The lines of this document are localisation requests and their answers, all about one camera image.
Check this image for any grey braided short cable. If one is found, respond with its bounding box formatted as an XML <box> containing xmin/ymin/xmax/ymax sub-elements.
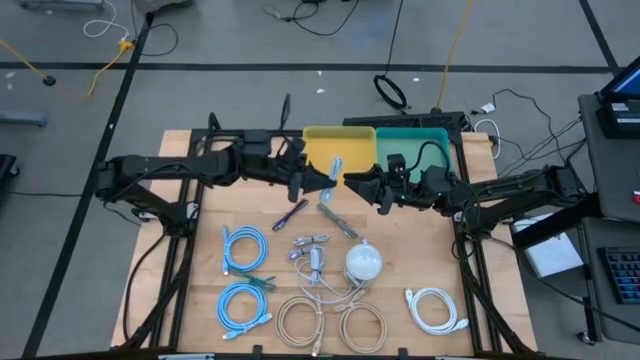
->
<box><xmin>317</xmin><ymin>201</ymin><xmax>359</xmax><ymax>240</ymax></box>

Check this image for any white lamp cord with switch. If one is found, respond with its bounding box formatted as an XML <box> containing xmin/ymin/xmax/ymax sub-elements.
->
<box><xmin>293</xmin><ymin>244</ymin><xmax>366</xmax><ymax>305</ymax></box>

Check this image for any black aluminium table frame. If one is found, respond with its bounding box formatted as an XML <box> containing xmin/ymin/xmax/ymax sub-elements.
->
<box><xmin>112</xmin><ymin>112</ymin><xmax>539</xmax><ymax>360</ymax></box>

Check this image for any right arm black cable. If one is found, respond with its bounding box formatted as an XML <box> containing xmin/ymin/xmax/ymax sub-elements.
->
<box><xmin>407</xmin><ymin>141</ymin><xmax>451</xmax><ymax>186</ymax></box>

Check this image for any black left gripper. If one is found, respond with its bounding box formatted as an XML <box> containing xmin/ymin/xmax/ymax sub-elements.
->
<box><xmin>269</xmin><ymin>137</ymin><xmax>339</xmax><ymax>204</ymax></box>

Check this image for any black power strip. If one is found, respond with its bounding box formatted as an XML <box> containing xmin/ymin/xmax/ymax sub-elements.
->
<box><xmin>342</xmin><ymin>111</ymin><xmax>467</xmax><ymax>132</ymax></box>

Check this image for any grey side desk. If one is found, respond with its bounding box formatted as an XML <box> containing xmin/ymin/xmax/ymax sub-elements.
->
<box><xmin>577</xmin><ymin>92</ymin><xmax>640</xmax><ymax>346</ymax></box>

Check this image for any thin yellow cord black plug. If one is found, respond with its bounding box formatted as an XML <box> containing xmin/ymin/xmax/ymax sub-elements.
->
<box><xmin>0</xmin><ymin>38</ymin><xmax>57</xmax><ymax>87</ymax></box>

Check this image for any black cart base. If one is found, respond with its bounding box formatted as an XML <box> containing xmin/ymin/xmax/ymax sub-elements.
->
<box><xmin>0</xmin><ymin>153</ymin><xmax>20</xmax><ymax>197</ymax></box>

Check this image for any white floor cable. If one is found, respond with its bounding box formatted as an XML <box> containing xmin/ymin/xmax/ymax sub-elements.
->
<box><xmin>82</xmin><ymin>0</ymin><xmax>132</xmax><ymax>41</ymax></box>

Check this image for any yellow floor cord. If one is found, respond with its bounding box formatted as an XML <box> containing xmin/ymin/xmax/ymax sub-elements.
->
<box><xmin>434</xmin><ymin>0</ymin><xmax>476</xmax><ymax>112</ymax></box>

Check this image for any white flat box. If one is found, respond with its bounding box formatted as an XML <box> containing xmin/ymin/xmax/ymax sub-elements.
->
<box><xmin>512</xmin><ymin>213</ymin><xmax>585</xmax><ymax>279</ymax></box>

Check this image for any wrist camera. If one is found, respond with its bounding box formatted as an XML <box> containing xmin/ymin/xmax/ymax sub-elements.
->
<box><xmin>243</xmin><ymin>128</ymin><xmax>274</xmax><ymax>159</ymax></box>
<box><xmin>387</xmin><ymin>153</ymin><xmax>407</xmax><ymax>177</ymax></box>

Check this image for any black coiled floor cable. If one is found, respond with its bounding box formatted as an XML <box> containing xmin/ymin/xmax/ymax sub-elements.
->
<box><xmin>372</xmin><ymin>0</ymin><xmax>410</xmax><ymax>112</ymax></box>

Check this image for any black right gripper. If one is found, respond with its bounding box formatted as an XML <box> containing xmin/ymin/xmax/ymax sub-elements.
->
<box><xmin>343</xmin><ymin>168</ymin><xmax>429</xmax><ymax>217</ymax></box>

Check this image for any white dome brass lamp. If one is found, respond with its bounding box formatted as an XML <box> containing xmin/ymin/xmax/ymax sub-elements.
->
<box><xmin>344</xmin><ymin>238</ymin><xmax>384</xmax><ymax>281</ymax></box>

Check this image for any short pale blue cable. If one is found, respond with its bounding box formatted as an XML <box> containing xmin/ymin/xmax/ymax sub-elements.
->
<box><xmin>319</xmin><ymin>156</ymin><xmax>345</xmax><ymax>203</ymax></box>

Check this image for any light blue cable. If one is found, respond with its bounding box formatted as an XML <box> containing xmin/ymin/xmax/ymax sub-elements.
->
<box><xmin>215</xmin><ymin>281</ymin><xmax>274</xmax><ymax>342</ymax></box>
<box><xmin>221</xmin><ymin>224</ymin><xmax>270</xmax><ymax>276</ymax></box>

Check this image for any black backlit keyboard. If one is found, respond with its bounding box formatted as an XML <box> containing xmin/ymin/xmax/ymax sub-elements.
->
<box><xmin>597</xmin><ymin>245</ymin><xmax>640</xmax><ymax>305</ymax></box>

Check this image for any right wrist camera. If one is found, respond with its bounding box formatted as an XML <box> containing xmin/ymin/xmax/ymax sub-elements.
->
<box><xmin>387</xmin><ymin>153</ymin><xmax>407</xmax><ymax>177</ymax></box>

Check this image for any black laptop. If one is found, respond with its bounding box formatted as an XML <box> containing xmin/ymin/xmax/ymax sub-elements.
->
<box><xmin>594</xmin><ymin>64</ymin><xmax>640</xmax><ymax>140</ymax></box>

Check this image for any yellow plastic bin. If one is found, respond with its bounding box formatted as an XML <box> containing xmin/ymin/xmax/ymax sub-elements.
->
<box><xmin>302</xmin><ymin>125</ymin><xmax>378</xmax><ymax>184</ymax></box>

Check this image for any black cable bundle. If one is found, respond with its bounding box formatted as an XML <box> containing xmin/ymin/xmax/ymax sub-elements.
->
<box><xmin>492</xmin><ymin>88</ymin><xmax>585</xmax><ymax>177</ymax></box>

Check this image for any short silver cable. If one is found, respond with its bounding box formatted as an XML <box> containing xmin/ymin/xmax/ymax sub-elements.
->
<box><xmin>292</xmin><ymin>233</ymin><xmax>331</xmax><ymax>247</ymax></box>
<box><xmin>287</xmin><ymin>245</ymin><xmax>324</xmax><ymax>261</ymax></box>

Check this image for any white cable loop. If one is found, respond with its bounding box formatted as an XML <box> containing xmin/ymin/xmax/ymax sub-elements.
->
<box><xmin>473</xmin><ymin>118</ymin><xmax>501</xmax><ymax>160</ymax></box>

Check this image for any grey furniture foot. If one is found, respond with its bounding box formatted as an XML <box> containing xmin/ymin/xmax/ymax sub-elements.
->
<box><xmin>0</xmin><ymin>110</ymin><xmax>49</xmax><ymax>128</ymax></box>
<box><xmin>18</xmin><ymin>0</ymin><xmax>106</xmax><ymax>11</ymax></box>

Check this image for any yellow extension cord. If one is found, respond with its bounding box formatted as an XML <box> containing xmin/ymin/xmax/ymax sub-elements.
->
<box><xmin>87</xmin><ymin>39</ymin><xmax>136</xmax><ymax>99</ymax></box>

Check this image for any green plastic bin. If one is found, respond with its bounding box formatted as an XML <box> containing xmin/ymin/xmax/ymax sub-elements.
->
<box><xmin>375</xmin><ymin>126</ymin><xmax>454</xmax><ymax>184</ymax></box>

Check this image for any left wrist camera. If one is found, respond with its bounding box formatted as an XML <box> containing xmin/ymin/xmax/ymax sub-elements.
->
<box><xmin>243</xmin><ymin>128</ymin><xmax>274</xmax><ymax>159</ymax></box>

